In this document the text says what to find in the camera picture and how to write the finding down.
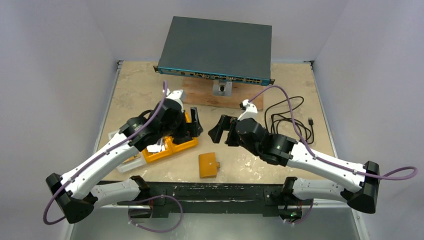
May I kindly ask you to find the tan leather card holder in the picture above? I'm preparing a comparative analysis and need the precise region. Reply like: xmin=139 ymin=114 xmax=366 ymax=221
xmin=198 ymin=152 xmax=221 ymax=179

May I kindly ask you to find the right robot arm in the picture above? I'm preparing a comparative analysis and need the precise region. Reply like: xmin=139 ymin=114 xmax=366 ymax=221
xmin=208 ymin=115 xmax=380 ymax=214

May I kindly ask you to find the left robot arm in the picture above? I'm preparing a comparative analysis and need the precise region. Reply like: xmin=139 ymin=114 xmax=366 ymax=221
xmin=43 ymin=98 xmax=203 ymax=225

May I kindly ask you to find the yellow bin with black cards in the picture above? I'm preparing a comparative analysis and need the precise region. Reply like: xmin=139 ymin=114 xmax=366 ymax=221
xmin=165 ymin=110 xmax=200 ymax=155

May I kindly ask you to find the yellow bin with silver cards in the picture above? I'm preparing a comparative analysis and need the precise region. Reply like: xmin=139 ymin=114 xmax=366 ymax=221
xmin=141 ymin=138 xmax=172 ymax=164

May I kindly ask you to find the silver VIP card stack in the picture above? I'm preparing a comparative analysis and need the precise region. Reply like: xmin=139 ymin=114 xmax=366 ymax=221
xmin=146 ymin=138 xmax=166 ymax=154

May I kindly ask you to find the wooden board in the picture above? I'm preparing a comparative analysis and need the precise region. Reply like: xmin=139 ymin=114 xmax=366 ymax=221
xmin=182 ymin=77 xmax=264 ymax=109

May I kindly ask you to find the white plastic tray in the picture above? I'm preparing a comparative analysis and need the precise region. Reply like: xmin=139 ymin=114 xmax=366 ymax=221
xmin=109 ymin=141 xmax=146 ymax=173

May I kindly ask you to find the black USB cable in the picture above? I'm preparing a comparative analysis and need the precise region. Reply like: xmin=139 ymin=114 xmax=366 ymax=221
xmin=264 ymin=96 xmax=315 ymax=145

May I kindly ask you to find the metal switch stand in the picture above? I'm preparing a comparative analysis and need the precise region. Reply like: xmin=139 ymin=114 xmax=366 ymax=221
xmin=212 ymin=80 xmax=233 ymax=97

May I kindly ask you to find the blue network switch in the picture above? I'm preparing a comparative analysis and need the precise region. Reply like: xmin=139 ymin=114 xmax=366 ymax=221
xmin=154 ymin=16 xmax=275 ymax=86

